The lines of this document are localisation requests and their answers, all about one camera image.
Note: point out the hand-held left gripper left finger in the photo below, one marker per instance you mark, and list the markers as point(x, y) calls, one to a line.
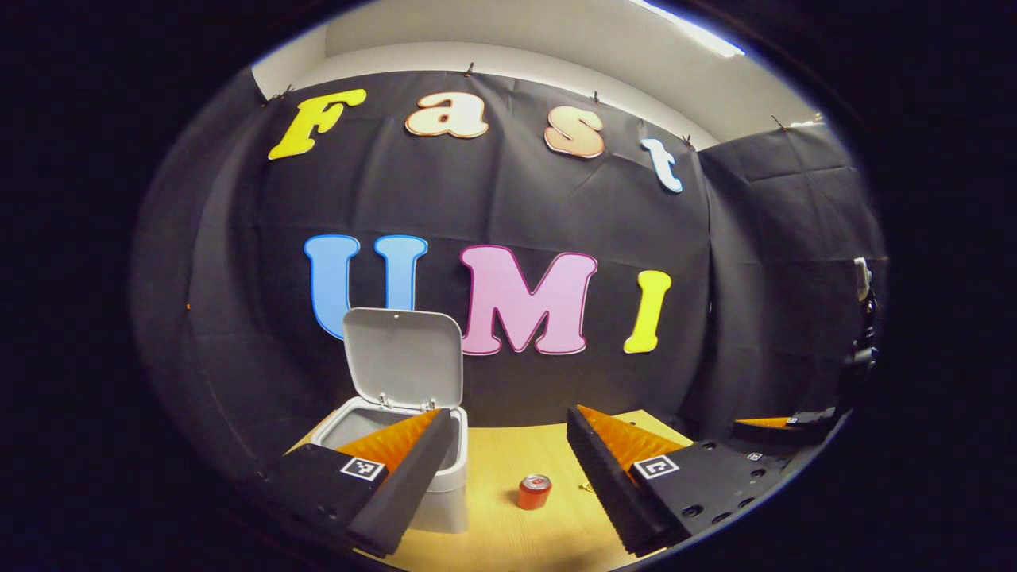
point(405, 496)

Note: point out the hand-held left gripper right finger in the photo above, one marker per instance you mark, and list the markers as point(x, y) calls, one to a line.
point(608, 485)

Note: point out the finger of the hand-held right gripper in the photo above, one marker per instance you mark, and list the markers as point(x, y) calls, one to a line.
point(794, 433)
point(783, 461)

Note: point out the red pop can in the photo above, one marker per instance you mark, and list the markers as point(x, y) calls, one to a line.
point(534, 494)

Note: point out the white desktop garbage bin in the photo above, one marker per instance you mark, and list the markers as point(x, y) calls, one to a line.
point(405, 357)

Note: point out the wooden desktop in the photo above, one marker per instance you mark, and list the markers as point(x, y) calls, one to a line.
point(508, 461)

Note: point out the black backdrop cloth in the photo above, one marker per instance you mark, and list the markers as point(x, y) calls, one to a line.
point(755, 278)

